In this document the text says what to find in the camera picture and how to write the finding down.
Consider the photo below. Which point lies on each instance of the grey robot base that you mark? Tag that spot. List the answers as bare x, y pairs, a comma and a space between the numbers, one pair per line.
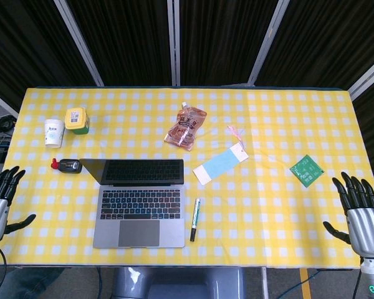
177, 283

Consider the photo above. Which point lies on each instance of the yellow white checked tablecloth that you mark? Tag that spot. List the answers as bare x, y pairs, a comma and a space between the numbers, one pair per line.
268, 218

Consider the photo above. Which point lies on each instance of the black bottle with red cap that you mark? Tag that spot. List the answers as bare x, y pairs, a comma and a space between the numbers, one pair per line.
70, 165

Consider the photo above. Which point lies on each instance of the grey laptop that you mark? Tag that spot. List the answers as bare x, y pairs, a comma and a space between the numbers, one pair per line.
140, 215

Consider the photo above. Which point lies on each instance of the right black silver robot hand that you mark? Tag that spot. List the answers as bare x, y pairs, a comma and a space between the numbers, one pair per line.
364, 227

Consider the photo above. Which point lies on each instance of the orange sauce pouch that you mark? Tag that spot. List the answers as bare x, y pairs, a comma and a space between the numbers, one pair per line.
187, 127

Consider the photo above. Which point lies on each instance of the blue white tasselled bookmark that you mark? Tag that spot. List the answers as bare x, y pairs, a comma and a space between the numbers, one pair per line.
219, 163

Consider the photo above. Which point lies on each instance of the white paper cup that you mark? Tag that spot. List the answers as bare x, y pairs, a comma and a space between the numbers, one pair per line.
54, 134

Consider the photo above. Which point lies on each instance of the black white marker pen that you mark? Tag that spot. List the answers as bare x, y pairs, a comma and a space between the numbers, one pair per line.
195, 218

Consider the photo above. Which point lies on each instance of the yellow-lidded green container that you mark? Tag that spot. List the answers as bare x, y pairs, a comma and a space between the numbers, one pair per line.
76, 120

